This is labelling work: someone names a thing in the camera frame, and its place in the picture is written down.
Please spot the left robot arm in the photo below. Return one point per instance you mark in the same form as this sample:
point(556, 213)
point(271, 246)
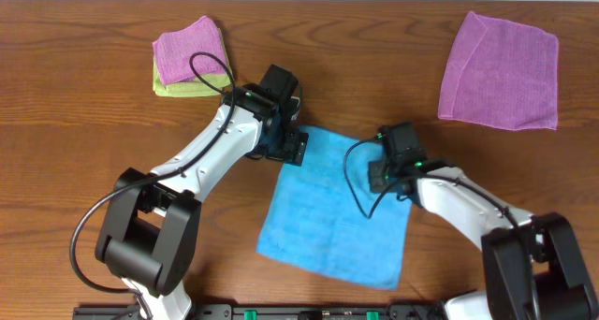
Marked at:
point(149, 234)

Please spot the folded purple cloth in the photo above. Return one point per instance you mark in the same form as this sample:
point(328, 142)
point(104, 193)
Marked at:
point(172, 50)

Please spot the blue microfiber cloth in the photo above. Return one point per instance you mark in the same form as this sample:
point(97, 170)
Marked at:
point(324, 218)

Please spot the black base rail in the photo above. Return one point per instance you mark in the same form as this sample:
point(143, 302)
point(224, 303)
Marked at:
point(398, 311)

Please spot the folded green cloth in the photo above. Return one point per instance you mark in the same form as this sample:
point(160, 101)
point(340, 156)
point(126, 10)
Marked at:
point(191, 88)

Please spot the large purple cloth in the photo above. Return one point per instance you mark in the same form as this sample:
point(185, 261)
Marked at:
point(501, 74)

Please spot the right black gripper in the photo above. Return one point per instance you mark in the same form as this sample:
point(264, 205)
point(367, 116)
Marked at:
point(377, 178)

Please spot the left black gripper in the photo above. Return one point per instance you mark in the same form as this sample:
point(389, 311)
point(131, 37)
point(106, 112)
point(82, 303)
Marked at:
point(290, 147)

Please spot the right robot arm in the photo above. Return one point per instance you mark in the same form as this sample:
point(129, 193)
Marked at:
point(533, 266)

